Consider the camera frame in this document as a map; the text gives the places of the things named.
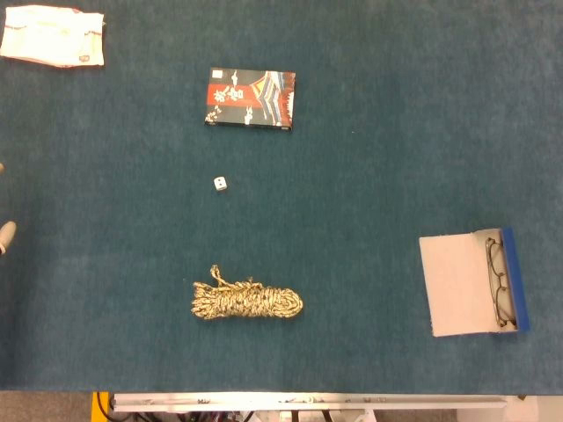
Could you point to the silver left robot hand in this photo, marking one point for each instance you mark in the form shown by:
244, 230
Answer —
6, 233

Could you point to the small white die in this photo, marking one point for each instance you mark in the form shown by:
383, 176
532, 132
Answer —
220, 184

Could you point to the crumpled white cloth bag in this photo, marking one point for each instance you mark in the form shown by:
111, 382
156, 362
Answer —
50, 37

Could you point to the black red playing card box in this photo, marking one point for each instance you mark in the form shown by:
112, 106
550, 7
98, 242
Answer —
250, 96

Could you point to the open blue glasses case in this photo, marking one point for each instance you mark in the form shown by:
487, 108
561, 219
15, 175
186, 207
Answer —
466, 285

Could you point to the thin-framed eyeglasses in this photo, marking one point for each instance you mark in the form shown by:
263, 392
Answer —
499, 285

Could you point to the yellow frame bracket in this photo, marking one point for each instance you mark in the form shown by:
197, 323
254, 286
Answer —
95, 406

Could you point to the aluminium table edge rail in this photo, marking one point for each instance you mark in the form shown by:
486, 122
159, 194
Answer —
308, 401

